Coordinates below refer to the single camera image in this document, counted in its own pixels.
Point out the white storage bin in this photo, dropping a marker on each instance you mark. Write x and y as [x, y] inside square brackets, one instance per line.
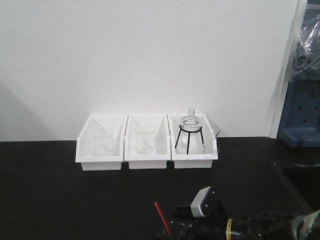
[195, 158]
[84, 143]
[162, 152]

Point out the black wire tripod stand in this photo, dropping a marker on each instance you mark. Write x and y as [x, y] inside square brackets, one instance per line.
[189, 133]

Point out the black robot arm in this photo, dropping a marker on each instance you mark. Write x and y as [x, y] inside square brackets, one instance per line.
[272, 225]

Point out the white middle storage bin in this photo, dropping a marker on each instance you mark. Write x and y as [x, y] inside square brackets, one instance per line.
[162, 152]

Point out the white right storage bin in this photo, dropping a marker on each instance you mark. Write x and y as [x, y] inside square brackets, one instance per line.
[195, 158]

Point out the glass beaker in bin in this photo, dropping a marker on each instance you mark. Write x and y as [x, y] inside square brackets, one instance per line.
[145, 138]
[103, 142]

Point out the blue plastic rack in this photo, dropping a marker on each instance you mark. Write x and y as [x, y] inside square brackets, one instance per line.
[300, 119]

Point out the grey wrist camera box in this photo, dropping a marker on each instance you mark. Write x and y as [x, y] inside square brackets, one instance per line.
[203, 203]

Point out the red plastic spoon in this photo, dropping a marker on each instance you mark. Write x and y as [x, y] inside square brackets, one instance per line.
[162, 217]

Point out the glass beaker in middle bin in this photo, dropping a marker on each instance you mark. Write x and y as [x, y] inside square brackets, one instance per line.
[145, 138]

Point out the glass beaker in left bin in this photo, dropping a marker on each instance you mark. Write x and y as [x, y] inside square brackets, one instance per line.
[103, 142]

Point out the white left storage bin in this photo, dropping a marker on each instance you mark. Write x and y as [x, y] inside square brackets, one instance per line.
[84, 143]

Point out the round glass flask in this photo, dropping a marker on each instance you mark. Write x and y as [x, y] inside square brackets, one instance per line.
[190, 122]

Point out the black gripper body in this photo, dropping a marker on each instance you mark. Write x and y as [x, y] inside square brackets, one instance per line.
[211, 227]

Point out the clear plastic bag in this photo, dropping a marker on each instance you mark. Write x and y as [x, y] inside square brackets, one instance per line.
[306, 66]

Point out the small glass tube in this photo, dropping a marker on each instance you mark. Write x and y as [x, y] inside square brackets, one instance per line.
[209, 147]

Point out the clear glass beaker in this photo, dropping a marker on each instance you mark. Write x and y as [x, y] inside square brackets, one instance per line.
[178, 230]

